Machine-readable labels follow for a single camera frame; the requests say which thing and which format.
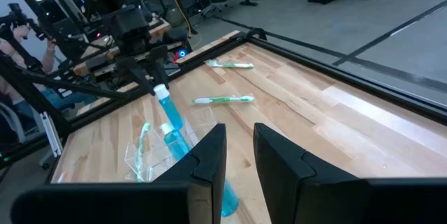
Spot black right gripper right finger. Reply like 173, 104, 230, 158
253, 122, 447, 224

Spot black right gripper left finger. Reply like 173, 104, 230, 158
10, 123, 228, 224

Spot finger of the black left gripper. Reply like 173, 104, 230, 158
149, 45, 171, 89
117, 56, 156, 96

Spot teal mouthwash bottle white cap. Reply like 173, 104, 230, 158
153, 83, 185, 130
160, 122, 240, 218

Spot clear acrylic organizer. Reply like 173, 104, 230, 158
124, 106, 219, 184

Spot green white toothbrush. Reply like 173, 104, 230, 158
205, 59, 255, 70
191, 94, 256, 105
134, 122, 152, 183

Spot person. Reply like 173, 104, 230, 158
0, 24, 97, 120

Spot yellow hanging cable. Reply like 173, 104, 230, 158
172, 0, 204, 50

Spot white metal bracket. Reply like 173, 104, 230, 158
39, 111, 64, 158

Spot black aluminium table frame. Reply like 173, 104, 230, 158
0, 27, 447, 169

